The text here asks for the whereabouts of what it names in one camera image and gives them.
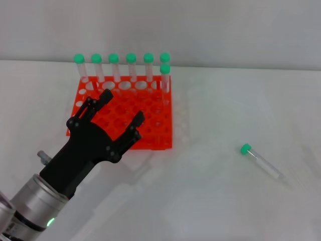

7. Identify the orange plastic test tube rack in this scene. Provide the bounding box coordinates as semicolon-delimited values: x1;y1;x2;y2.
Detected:
65;75;174;151

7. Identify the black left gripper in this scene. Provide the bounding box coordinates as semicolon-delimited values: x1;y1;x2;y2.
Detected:
39;88;145;199

